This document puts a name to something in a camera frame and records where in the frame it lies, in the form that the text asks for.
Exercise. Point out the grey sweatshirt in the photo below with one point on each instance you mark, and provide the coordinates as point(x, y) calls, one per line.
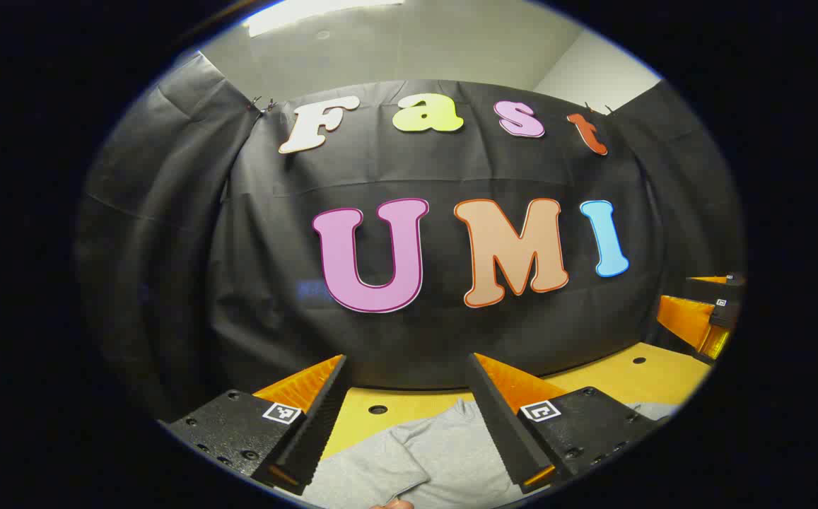
point(444, 452)

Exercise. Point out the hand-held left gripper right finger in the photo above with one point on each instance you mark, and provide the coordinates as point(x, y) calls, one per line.
point(497, 417)

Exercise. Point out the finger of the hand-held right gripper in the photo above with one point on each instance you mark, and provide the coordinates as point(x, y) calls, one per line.
point(684, 318)
point(716, 290)

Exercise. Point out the black backdrop cloth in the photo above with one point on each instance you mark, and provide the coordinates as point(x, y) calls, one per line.
point(394, 332)

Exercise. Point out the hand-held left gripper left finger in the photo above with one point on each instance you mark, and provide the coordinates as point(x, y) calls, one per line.
point(324, 413)

